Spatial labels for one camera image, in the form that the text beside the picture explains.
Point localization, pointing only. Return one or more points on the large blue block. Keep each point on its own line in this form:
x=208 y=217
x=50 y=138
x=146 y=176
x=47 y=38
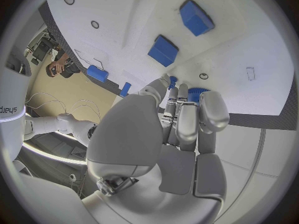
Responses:
x=195 y=18

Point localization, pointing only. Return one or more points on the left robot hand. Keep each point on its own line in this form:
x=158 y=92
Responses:
x=130 y=127

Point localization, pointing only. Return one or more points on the blue long cylinder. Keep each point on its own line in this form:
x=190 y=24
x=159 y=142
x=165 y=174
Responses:
x=125 y=89

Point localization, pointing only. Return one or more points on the small blue block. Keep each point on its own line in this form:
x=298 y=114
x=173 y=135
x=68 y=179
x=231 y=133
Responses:
x=163 y=50

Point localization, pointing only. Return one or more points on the blue gear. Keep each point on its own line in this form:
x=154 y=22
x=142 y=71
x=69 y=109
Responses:
x=195 y=95

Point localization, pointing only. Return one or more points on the blue short cylinder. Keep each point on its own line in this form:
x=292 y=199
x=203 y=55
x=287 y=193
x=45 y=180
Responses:
x=97 y=73

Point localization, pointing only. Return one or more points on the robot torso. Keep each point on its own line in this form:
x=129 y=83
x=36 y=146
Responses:
x=12 y=104

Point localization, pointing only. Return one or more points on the person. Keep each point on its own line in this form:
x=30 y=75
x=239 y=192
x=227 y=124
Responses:
x=59 y=65

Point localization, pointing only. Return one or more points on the desk with screen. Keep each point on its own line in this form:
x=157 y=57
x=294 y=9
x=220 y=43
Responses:
x=42 y=49

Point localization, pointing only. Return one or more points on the blue peg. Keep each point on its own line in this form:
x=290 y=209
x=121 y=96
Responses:
x=172 y=82

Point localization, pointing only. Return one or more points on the white task board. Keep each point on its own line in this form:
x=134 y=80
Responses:
x=177 y=46

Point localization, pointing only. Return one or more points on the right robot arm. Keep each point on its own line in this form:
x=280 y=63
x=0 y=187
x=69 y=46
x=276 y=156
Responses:
x=67 y=125

